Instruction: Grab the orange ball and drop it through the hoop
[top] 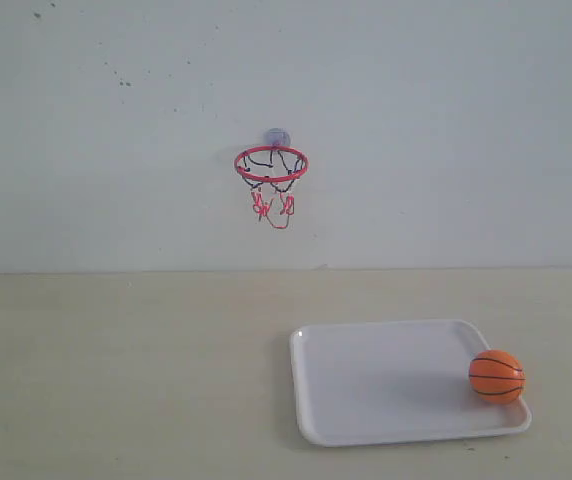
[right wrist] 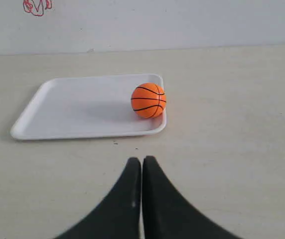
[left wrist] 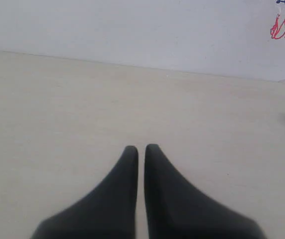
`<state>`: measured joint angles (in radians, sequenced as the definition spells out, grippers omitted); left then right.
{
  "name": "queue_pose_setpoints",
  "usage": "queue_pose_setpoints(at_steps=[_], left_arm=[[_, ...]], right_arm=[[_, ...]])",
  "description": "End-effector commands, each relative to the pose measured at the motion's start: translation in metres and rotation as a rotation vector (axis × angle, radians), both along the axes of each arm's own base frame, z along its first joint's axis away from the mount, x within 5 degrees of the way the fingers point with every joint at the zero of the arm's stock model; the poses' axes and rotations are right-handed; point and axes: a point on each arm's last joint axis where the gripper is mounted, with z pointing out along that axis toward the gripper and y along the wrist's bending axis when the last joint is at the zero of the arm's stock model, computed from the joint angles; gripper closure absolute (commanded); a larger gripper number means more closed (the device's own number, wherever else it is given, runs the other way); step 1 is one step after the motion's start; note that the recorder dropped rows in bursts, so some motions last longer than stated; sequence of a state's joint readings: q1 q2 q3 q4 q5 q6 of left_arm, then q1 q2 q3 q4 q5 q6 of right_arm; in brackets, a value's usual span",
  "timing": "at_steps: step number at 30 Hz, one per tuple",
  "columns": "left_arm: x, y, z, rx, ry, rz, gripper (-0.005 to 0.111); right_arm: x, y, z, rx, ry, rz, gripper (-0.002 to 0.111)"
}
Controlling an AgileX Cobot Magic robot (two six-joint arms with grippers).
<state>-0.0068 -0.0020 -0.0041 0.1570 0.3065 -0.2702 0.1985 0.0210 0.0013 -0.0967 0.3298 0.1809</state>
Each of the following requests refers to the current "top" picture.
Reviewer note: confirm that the clear suction cup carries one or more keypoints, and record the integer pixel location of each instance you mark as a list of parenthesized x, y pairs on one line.
[(277, 137)]

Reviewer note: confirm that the white plastic tray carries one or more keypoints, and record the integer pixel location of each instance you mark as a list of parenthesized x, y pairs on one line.
[(393, 382)]

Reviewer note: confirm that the small orange basketball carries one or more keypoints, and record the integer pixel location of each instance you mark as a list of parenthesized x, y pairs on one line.
[(497, 377)]

